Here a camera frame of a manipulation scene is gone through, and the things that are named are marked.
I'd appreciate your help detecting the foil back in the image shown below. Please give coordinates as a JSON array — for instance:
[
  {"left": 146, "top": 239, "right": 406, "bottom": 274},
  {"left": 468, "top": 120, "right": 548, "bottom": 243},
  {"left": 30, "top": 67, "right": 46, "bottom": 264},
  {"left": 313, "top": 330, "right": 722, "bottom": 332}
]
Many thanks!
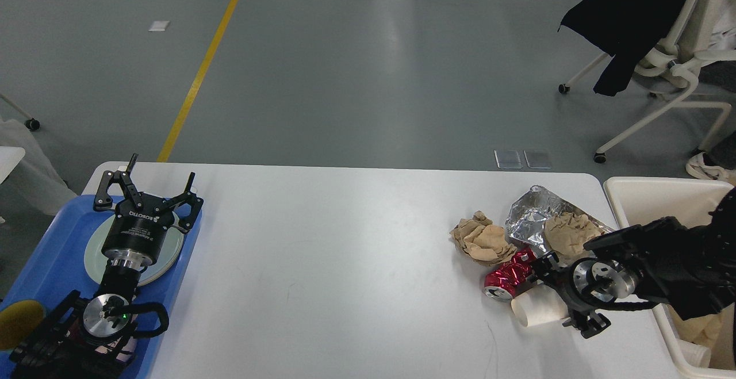
[{"left": 505, "top": 185, "right": 614, "bottom": 258}]

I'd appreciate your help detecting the crushed red soda can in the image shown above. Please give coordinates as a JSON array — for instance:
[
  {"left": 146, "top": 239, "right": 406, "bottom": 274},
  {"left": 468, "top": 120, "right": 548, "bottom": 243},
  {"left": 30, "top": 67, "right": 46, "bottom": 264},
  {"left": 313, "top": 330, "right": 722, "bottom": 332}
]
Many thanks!
[{"left": 483, "top": 246, "right": 536, "bottom": 303}]

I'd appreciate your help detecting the teal mug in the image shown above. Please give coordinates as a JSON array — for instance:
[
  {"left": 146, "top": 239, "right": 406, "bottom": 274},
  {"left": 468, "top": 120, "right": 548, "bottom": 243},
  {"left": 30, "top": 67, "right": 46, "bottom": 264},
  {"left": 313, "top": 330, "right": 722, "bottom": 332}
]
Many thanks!
[{"left": 1, "top": 300, "right": 47, "bottom": 352}]

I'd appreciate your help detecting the green plate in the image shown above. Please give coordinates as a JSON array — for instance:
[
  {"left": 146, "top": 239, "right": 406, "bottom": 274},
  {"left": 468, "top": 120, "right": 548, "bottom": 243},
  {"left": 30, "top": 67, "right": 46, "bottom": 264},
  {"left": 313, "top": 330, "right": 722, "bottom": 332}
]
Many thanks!
[{"left": 83, "top": 213, "right": 185, "bottom": 285}]

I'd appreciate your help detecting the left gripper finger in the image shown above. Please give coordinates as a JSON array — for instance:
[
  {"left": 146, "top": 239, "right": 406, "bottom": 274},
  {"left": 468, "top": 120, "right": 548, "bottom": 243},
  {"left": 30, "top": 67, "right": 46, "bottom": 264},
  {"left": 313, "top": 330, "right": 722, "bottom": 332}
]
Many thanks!
[
  {"left": 93, "top": 154, "right": 144, "bottom": 217},
  {"left": 151, "top": 173, "right": 204, "bottom": 235}
]

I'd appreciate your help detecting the brown paper bag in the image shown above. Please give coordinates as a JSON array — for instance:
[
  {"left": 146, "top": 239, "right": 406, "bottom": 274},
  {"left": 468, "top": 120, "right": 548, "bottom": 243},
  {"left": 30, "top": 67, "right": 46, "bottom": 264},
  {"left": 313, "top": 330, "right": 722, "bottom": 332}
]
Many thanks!
[{"left": 666, "top": 305, "right": 733, "bottom": 350}]

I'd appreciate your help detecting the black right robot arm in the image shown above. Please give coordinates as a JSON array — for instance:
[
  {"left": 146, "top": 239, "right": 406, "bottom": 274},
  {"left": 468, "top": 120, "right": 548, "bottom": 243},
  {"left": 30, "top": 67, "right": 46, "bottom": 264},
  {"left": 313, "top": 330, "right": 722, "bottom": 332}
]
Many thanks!
[{"left": 531, "top": 190, "right": 735, "bottom": 339}]

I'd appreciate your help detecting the crumpled paper in foil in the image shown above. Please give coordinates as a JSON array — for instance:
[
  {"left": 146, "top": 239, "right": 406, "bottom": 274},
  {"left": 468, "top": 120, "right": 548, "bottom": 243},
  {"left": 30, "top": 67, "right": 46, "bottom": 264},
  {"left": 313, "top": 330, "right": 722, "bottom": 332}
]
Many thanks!
[{"left": 543, "top": 212, "right": 605, "bottom": 265}]

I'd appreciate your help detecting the crumpled brown paper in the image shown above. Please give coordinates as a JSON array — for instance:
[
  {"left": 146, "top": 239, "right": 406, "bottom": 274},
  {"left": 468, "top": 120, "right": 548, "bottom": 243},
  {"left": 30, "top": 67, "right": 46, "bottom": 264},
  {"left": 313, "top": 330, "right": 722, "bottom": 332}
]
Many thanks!
[{"left": 450, "top": 210, "right": 519, "bottom": 267}]

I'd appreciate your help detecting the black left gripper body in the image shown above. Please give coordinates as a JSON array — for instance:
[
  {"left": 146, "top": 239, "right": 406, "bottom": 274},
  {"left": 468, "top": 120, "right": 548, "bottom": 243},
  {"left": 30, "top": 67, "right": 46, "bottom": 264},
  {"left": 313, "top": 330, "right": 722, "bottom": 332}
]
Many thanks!
[{"left": 101, "top": 211, "right": 176, "bottom": 266}]

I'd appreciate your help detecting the white rolling chair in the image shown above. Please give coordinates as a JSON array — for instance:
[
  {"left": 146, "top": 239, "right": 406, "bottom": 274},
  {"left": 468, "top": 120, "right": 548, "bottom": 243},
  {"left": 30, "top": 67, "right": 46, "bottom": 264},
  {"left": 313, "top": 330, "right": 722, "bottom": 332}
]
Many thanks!
[{"left": 559, "top": 0, "right": 734, "bottom": 163}]

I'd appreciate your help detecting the white furniture at left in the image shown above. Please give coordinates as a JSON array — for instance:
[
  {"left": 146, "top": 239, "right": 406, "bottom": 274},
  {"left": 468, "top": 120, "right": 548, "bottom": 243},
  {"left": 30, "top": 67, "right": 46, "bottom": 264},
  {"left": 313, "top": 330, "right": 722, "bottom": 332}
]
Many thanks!
[{"left": 1, "top": 119, "right": 77, "bottom": 216}]

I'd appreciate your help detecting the black jacket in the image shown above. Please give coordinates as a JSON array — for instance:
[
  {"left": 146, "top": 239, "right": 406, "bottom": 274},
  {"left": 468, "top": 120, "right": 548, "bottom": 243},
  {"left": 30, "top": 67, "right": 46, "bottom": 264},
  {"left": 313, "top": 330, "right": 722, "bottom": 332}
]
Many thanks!
[{"left": 560, "top": 0, "right": 686, "bottom": 97}]

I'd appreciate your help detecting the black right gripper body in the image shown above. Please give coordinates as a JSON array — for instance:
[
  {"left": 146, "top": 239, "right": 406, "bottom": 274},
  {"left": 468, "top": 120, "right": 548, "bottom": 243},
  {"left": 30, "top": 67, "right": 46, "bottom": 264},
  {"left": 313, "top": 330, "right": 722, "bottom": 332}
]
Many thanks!
[{"left": 549, "top": 265, "right": 581, "bottom": 312}]

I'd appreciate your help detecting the person in grey trousers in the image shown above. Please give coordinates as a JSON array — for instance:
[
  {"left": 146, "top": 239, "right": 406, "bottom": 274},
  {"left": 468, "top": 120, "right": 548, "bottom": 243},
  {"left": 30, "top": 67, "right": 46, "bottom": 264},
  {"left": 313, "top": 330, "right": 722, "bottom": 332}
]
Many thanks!
[{"left": 684, "top": 131, "right": 735, "bottom": 186}]

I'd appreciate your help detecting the white plastic bin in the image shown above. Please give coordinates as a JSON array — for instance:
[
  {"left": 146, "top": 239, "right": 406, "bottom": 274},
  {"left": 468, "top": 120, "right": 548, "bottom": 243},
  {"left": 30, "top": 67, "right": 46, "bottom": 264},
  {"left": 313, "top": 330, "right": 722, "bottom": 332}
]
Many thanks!
[{"left": 604, "top": 177, "right": 734, "bottom": 378}]

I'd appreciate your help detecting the white paper cup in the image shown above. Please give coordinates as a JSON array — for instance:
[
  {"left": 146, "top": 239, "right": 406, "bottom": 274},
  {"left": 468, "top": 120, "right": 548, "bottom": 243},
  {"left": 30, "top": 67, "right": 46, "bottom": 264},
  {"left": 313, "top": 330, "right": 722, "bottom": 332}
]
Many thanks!
[
  {"left": 511, "top": 285, "right": 569, "bottom": 327},
  {"left": 677, "top": 339, "right": 712, "bottom": 368}
]

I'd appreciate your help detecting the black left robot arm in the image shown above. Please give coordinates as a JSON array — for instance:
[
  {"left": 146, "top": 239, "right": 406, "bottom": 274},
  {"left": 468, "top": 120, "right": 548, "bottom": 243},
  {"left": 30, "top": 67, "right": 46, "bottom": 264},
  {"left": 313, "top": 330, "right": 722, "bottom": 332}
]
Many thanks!
[{"left": 2, "top": 155, "right": 204, "bottom": 378}]

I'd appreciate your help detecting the pink plate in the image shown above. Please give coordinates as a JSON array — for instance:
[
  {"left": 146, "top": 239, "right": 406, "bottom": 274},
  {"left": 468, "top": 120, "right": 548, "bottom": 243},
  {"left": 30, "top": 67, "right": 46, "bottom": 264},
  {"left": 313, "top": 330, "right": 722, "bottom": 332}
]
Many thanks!
[{"left": 86, "top": 218, "right": 185, "bottom": 288}]

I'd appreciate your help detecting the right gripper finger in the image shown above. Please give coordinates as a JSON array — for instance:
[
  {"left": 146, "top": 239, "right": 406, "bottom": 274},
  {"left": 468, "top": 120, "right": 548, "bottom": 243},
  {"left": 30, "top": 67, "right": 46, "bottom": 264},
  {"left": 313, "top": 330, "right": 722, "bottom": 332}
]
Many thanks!
[
  {"left": 523, "top": 251, "right": 562, "bottom": 288},
  {"left": 562, "top": 308, "right": 611, "bottom": 339}
]

